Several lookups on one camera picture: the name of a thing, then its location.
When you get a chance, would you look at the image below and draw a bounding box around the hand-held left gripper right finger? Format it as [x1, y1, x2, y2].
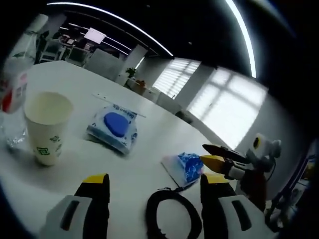
[200, 173, 278, 239]

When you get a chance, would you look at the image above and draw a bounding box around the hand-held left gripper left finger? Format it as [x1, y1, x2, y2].
[39, 173, 111, 239]

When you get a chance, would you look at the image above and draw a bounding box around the blue plastic tissue bag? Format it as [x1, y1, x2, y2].
[161, 151, 205, 188]

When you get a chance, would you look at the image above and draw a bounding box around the white paper cup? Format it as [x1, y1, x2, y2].
[23, 91, 74, 166]

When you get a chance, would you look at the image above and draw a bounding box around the black cable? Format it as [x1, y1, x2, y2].
[146, 186, 203, 239]

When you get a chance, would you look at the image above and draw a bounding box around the blue wet wipes pack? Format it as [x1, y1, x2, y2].
[86, 104, 139, 154]

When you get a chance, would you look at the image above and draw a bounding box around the clear water bottle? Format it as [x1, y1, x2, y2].
[0, 57, 28, 150]

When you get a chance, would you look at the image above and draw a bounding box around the person's right hand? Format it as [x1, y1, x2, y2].
[239, 168, 269, 211]

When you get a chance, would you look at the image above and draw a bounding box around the window with blinds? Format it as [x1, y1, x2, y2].
[152, 58, 201, 97]
[186, 68, 269, 150]

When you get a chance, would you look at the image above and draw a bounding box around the grey chair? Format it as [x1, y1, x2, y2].
[174, 111, 195, 125]

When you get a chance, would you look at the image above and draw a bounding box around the white low cabinet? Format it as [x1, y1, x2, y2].
[127, 78, 160, 103]

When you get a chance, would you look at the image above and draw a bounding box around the ceiling light strip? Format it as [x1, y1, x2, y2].
[224, 0, 257, 79]
[46, 2, 174, 56]

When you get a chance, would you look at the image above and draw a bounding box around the potted plant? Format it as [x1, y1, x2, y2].
[125, 67, 138, 79]

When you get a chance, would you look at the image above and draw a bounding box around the white partition panel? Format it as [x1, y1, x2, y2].
[84, 48, 123, 83]

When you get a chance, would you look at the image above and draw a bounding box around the white mesh office chair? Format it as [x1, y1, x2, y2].
[41, 41, 65, 63]

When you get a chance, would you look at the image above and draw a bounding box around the bright wall screen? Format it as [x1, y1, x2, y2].
[84, 27, 107, 43]

